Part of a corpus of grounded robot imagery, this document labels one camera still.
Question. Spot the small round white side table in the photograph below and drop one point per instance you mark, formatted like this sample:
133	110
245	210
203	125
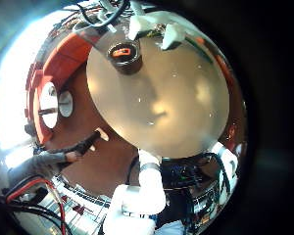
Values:
66	103

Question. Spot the orange tray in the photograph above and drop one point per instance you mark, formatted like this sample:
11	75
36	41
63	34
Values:
67	57

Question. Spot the person in grey sweater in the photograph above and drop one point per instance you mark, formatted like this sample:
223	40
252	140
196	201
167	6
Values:
39	164

